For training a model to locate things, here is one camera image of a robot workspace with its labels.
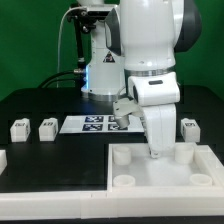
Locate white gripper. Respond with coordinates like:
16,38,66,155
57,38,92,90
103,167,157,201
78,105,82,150
141,103,178,160

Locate white front fence rail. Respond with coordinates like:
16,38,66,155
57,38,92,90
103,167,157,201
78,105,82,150
0,188,224,220

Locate black camera stand pole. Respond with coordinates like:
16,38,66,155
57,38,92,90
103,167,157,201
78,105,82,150
73,16,86,88

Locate black camera on mount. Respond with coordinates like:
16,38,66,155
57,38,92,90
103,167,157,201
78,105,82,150
67,4,114,34

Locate grey cable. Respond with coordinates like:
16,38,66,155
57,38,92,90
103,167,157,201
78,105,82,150
55,5,81,89

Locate white square tabletop tray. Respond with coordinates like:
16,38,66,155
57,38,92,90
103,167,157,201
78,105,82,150
107,143,224,198

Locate white left fence block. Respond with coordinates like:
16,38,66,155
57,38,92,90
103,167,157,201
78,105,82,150
0,150,7,175

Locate white sheet with markers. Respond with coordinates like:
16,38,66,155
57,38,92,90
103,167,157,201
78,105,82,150
60,115,144,134

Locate black cables at base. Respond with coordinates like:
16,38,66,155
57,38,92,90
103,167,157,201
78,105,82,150
37,68,88,90

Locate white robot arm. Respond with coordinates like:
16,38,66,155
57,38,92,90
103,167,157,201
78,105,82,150
78,0,202,158

